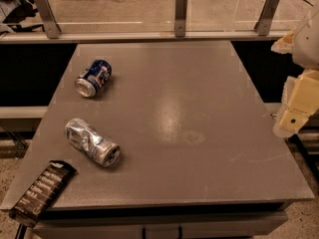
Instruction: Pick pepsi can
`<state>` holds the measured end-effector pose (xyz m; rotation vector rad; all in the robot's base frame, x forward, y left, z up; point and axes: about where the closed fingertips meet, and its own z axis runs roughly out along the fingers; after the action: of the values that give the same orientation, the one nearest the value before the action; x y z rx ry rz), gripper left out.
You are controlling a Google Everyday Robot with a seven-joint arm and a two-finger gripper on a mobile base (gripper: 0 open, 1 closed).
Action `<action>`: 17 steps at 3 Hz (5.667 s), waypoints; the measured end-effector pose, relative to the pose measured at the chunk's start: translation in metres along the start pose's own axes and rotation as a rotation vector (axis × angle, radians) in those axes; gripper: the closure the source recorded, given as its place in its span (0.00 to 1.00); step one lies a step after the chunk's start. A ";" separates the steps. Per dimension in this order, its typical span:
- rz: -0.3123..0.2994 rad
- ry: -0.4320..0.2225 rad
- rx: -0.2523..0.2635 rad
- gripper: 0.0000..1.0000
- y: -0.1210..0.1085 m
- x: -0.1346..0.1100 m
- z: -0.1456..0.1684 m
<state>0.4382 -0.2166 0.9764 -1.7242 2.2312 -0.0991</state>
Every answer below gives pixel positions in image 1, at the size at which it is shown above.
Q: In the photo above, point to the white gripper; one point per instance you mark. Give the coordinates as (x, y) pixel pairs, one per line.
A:
(307, 43)

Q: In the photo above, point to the blue pepsi can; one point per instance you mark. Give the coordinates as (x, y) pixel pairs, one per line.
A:
(93, 79)

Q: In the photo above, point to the crushed silver can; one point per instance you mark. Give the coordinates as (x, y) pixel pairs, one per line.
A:
(95, 146)

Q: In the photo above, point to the right metal bracket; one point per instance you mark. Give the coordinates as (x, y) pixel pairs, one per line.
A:
(263, 24)

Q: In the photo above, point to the metal bracket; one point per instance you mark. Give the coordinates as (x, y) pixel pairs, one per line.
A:
(263, 24)
(180, 18)
(50, 24)

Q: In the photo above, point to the middle metal bracket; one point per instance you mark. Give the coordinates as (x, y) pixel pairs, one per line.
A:
(180, 18)

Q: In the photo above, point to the left metal bracket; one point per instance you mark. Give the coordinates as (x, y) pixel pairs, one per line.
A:
(50, 24)

